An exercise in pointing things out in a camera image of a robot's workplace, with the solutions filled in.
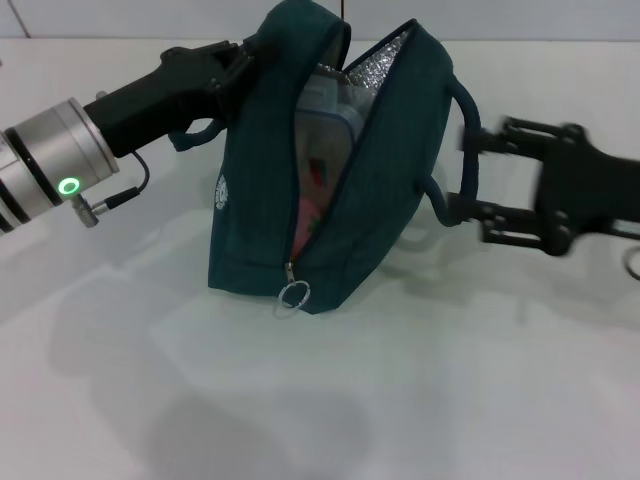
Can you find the pink toy peach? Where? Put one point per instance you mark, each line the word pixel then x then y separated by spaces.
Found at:
pixel 307 225

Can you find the clear blue-rimmed lunch box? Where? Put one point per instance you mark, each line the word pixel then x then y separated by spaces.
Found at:
pixel 325 135

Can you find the dark teal insulated lunch bag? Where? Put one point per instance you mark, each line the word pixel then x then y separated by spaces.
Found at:
pixel 385 200

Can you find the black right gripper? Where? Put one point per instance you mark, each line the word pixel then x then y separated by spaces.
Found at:
pixel 590 195

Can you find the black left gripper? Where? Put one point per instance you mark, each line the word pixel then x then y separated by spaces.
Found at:
pixel 145 105

